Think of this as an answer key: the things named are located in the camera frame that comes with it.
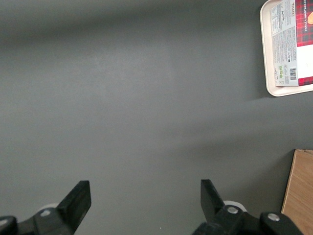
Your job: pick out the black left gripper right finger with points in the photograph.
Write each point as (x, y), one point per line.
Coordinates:
(211, 203)

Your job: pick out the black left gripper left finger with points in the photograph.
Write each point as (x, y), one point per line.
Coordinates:
(73, 205)

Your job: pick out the beige plastic tray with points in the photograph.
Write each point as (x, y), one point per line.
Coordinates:
(265, 49)

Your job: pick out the wooden two-drawer cabinet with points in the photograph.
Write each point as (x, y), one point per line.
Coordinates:
(300, 195)

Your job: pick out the red tartan shortbread box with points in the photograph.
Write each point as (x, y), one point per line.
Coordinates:
(286, 49)

